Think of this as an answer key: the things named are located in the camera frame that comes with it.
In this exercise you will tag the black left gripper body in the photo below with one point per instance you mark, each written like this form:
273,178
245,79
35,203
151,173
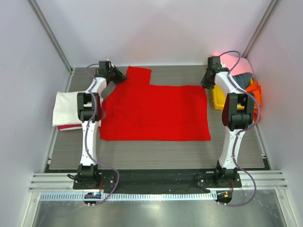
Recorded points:
115,75

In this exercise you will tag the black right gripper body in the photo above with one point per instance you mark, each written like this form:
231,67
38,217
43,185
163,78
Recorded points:
206,80

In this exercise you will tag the red t shirt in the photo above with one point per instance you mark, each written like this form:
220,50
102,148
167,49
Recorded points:
138,110

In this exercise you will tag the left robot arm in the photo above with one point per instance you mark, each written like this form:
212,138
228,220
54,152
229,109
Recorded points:
89,114

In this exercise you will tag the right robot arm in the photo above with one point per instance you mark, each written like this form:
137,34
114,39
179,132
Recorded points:
237,117

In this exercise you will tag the pink t shirt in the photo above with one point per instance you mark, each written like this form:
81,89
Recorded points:
243,65

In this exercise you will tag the grey t shirt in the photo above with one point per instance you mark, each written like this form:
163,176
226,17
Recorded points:
243,80

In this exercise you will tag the yellow plastic bin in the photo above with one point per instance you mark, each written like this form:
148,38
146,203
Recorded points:
218,98

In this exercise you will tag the orange t shirt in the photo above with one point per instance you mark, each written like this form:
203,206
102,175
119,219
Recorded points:
255,88

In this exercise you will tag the folded white t shirt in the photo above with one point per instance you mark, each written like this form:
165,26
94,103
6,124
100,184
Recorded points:
68,97

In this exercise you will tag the right aluminium corner post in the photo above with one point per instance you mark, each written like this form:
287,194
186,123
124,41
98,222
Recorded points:
261,26

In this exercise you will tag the aluminium corner post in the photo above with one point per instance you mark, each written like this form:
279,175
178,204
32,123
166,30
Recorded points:
46,27
261,26

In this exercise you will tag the left aluminium corner post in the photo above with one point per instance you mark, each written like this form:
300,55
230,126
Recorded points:
46,27

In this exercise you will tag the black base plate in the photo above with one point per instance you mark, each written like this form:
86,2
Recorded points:
155,181

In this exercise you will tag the aluminium front rail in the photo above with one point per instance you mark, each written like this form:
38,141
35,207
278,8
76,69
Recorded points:
59,182

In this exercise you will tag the slotted white cable duct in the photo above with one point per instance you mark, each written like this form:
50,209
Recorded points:
94,196

